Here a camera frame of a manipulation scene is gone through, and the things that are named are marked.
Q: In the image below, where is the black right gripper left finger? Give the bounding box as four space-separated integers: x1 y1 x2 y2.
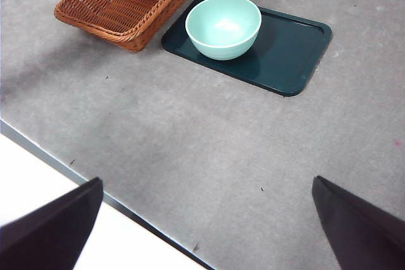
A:
0 177 104 270

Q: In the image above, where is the dark rectangular tray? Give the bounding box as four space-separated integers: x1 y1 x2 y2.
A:
160 0 333 98

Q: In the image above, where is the brown wicker basket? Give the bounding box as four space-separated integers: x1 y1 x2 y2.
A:
53 0 206 53

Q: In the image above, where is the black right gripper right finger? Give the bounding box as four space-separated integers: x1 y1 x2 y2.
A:
311 175 405 270

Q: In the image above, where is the teal ribbed bowl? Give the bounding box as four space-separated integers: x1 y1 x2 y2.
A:
185 0 263 61

